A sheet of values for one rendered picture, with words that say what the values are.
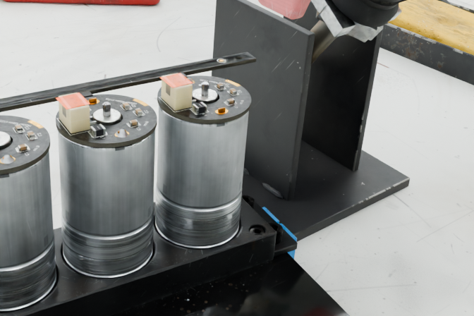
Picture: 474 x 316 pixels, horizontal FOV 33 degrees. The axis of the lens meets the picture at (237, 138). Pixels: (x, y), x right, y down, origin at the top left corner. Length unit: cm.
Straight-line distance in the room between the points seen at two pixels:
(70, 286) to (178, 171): 4
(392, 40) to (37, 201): 25
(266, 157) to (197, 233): 6
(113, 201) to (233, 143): 4
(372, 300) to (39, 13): 25
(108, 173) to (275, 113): 9
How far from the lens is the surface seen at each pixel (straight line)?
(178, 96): 21
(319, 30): 27
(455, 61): 39
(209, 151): 21
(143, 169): 20
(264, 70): 27
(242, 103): 21
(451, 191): 31
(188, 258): 22
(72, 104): 20
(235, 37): 28
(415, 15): 42
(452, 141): 34
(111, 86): 22
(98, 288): 21
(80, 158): 20
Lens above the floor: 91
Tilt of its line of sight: 30 degrees down
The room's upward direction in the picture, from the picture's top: 5 degrees clockwise
